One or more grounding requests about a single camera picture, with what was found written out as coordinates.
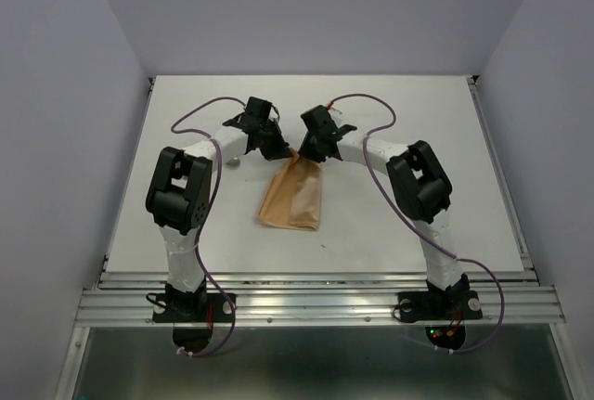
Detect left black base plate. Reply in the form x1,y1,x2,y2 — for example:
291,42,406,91
146,292,234,324

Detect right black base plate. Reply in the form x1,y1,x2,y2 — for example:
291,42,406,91
392,290,483,324

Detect orange cloth napkin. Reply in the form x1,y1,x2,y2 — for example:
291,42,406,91
257,149,323,231

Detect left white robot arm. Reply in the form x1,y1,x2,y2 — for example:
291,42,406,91
146,97,291,320

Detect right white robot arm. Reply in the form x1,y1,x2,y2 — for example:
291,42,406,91
299,105,470,316

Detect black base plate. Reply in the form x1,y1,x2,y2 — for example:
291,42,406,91
392,290,483,324
146,292,234,324

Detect aluminium frame rail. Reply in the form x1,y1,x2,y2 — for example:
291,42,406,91
75,269,565,328

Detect silver metal spoon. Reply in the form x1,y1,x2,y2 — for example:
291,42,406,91
228,157,240,167

